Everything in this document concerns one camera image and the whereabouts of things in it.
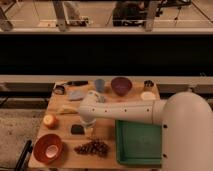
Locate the black eraser block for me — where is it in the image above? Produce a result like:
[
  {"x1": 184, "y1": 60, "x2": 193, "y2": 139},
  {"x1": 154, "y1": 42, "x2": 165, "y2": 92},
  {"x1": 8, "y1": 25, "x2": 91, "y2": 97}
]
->
[{"x1": 71, "y1": 124, "x2": 85, "y2": 135}]

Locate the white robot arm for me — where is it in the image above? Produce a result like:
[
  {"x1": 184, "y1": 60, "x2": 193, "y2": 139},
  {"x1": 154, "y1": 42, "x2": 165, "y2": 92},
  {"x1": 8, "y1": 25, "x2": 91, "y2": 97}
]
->
[{"x1": 78, "y1": 91, "x2": 213, "y2": 171}]

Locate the green plastic tray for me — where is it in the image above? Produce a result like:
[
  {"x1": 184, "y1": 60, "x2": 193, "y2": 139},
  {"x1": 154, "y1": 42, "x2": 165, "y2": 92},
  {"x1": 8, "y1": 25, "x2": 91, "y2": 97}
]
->
[{"x1": 115, "y1": 120, "x2": 162, "y2": 166}]

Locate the bunch of dark grapes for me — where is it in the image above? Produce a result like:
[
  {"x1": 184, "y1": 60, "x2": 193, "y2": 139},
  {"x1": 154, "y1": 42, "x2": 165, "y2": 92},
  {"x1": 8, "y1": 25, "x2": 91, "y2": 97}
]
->
[{"x1": 74, "y1": 140, "x2": 109, "y2": 157}]

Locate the banana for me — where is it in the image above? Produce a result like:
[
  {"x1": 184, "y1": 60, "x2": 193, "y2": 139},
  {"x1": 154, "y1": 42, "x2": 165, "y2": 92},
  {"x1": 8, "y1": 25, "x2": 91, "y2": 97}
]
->
[{"x1": 58, "y1": 105, "x2": 78, "y2": 115}]

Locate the wooden board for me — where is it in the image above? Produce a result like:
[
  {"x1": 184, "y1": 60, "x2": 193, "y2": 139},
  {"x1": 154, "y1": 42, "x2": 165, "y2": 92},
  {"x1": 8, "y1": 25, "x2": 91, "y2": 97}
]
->
[{"x1": 28, "y1": 81, "x2": 163, "y2": 170}]

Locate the grey blue cloth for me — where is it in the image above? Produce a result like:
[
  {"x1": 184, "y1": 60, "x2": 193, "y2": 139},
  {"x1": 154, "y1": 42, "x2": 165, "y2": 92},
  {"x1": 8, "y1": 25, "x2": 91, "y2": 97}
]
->
[{"x1": 68, "y1": 90, "x2": 85, "y2": 101}]

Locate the orange apple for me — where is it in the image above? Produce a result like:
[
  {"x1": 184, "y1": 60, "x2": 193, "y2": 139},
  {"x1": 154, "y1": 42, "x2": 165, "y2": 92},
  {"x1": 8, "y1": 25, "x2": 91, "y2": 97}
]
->
[{"x1": 43, "y1": 114, "x2": 58, "y2": 129}]

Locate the small white cup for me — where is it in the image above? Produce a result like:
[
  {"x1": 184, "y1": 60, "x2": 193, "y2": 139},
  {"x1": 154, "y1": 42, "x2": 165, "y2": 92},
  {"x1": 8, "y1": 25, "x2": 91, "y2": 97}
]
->
[{"x1": 45, "y1": 145, "x2": 59, "y2": 158}]

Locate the blue cup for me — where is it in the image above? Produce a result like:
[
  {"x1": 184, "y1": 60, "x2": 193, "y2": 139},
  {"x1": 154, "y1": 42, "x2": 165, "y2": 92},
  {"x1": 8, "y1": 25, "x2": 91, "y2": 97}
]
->
[{"x1": 94, "y1": 79, "x2": 105, "y2": 93}]

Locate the red bowl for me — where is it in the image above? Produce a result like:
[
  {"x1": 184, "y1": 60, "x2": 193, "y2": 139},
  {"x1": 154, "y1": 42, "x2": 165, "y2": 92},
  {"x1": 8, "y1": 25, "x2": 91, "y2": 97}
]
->
[{"x1": 33, "y1": 134, "x2": 63, "y2": 164}]

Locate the black tape roll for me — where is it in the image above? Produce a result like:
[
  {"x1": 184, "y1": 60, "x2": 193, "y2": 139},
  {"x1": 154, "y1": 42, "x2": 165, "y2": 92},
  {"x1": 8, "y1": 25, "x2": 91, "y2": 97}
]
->
[{"x1": 53, "y1": 85, "x2": 65, "y2": 95}]

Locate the purple bowl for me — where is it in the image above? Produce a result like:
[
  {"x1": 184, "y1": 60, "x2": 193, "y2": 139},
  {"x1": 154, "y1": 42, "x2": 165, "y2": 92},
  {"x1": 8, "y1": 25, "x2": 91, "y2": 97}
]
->
[{"x1": 111, "y1": 77, "x2": 132, "y2": 96}]

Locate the white round container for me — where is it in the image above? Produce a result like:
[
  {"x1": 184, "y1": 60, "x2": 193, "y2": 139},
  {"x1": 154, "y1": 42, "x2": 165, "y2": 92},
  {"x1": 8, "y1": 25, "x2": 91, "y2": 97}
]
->
[{"x1": 140, "y1": 91, "x2": 156, "y2": 100}]

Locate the small metal cup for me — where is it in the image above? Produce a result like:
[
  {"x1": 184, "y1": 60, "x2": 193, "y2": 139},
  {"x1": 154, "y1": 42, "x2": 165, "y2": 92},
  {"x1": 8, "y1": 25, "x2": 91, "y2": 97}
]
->
[{"x1": 144, "y1": 80, "x2": 154, "y2": 90}]

